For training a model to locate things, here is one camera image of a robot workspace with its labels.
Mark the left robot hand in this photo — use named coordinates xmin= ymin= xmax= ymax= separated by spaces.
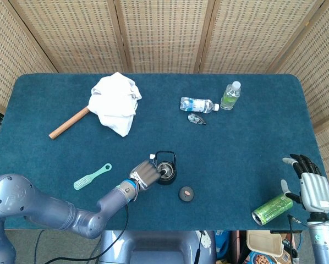
xmin=128 ymin=158 xmax=165 ymax=191

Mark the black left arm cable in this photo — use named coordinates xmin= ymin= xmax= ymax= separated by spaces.
xmin=43 ymin=203 xmax=129 ymax=264

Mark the clear bottle with green label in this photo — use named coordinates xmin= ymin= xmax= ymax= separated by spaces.
xmin=220 ymin=80 xmax=242 ymax=111

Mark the wooden rolling pin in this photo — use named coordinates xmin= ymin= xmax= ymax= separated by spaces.
xmin=48 ymin=106 xmax=90 ymax=140

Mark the crumpled white cloth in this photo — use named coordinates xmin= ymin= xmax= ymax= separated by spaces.
xmin=87 ymin=71 xmax=142 ymax=138

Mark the cookie box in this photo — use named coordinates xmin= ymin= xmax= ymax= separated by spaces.
xmin=243 ymin=250 xmax=281 ymax=264

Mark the beige takeout box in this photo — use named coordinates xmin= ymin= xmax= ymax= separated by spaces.
xmin=246 ymin=230 xmax=285 ymax=258

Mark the blue package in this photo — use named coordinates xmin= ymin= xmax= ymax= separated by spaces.
xmin=214 ymin=230 xmax=231 ymax=261

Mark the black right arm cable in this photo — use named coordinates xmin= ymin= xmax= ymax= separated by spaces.
xmin=287 ymin=214 xmax=303 ymax=264

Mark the black lid with wooden knob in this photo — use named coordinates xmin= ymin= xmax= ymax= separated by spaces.
xmin=178 ymin=186 xmax=195 ymax=203

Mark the black cast iron teapot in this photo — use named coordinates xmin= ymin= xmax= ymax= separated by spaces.
xmin=152 ymin=150 xmax=178 ymax=186

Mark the blue-grey robot torso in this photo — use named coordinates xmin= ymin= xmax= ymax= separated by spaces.
xmin=98 ymin=230 xmax=217 ymax=264

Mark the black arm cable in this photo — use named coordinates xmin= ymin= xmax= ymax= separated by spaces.
xmin=287 ymin=214 xmax=303 ymax=264
xmin=43 ymin=203 xmax=129 ymax=264

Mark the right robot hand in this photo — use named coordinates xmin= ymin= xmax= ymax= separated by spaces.
xmin=280 ymin=153 xmax=329 ymax=214

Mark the woven bamboo folding screen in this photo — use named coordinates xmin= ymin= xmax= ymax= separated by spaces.
xmin=0 ymin=0 xmax=329 ymax=210

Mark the mint green scrub brush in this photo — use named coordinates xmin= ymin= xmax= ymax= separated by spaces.
xmin=73 ymin=163 xmax=113 ymax=191

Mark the clear bottle with blue label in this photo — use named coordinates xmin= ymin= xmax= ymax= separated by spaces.
xmin=179 ymin=96 xmax=220 ymax=114

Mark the green drink can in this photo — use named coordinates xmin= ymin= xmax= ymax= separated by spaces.
xmin=251 ymin=193 xmax=294 ymax=227

